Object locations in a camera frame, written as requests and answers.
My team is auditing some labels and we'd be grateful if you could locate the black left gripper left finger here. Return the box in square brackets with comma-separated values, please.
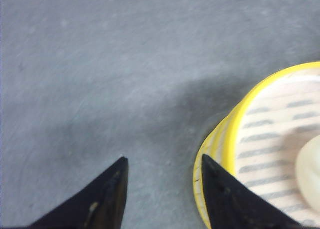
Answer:
[28, 157, 129, 229]

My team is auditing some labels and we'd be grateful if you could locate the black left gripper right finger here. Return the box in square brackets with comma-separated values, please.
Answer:
[201, 154, 303, 229]

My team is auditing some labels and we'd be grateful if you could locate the bamboo steamer basket single bun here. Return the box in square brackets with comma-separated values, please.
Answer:
[193, 62, 320, 228]

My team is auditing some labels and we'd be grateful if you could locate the white mesh steamer liner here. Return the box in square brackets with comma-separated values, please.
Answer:
[235, 74, 320, 227]

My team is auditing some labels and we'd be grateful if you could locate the white round steamed bun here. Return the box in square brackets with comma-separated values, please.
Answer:
[295, 136, 320, 212]

